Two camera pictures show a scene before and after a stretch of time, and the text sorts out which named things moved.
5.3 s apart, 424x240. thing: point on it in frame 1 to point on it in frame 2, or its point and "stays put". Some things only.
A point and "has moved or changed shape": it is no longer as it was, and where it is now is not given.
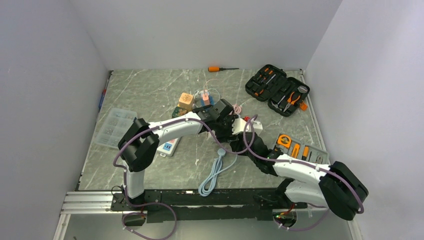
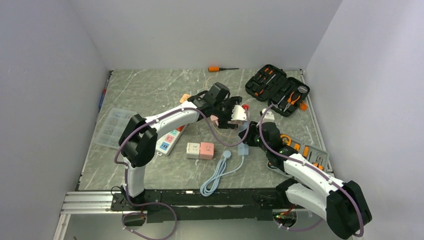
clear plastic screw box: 113,125 stays put
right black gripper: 237,145 to 253,128
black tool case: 286,95 stays put
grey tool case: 294,148 stays put
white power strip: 167,148 stays put
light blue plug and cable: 207,185 has moved or changed shape
